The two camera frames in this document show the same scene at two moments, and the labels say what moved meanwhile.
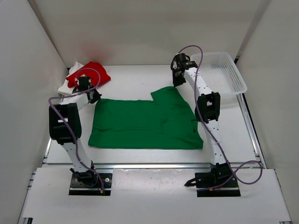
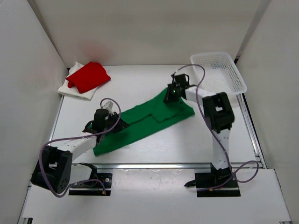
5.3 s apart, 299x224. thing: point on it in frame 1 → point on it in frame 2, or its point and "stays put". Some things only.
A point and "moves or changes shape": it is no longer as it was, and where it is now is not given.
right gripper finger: (178, 78) → (173, 94)
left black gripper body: (91, 87) → (111, 119)
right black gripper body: (177, 79) → (171, 92)
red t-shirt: (95, 71) stays put
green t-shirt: (166, 122) moves or changes shape
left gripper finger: (93, 96) → (121, 125)
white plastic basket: (221, 73) stays put
